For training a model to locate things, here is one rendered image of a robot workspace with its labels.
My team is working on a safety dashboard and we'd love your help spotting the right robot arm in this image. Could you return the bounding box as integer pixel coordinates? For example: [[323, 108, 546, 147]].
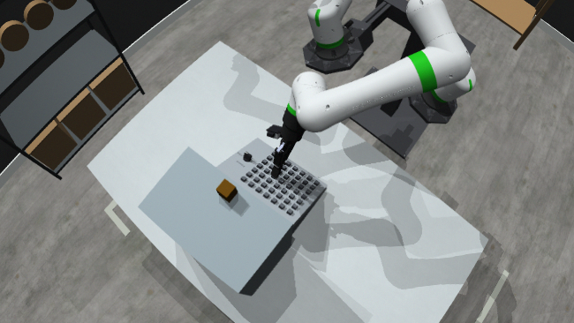
[[307, 0, 355, 61]]

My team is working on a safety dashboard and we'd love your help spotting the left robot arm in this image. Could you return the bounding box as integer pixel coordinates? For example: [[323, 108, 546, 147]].
[[283, 0, 476, 132]]

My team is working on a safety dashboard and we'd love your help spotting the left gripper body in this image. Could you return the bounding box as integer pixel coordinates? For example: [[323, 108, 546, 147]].
[[280, 124, 304, 150]]

